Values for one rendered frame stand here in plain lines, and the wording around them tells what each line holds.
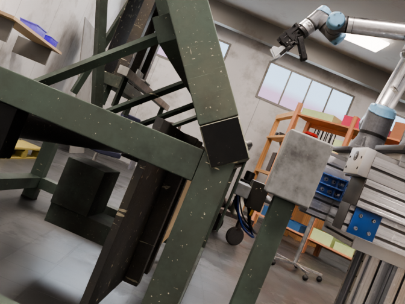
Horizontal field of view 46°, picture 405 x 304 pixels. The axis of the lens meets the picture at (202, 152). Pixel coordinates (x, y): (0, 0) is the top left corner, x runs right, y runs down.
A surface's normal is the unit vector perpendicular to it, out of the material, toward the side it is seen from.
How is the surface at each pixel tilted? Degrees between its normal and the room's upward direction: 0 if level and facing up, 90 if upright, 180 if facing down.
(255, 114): 90
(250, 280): 90
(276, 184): 90
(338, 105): 90
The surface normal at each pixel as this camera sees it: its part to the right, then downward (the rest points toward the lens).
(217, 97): -0.07, -0.04
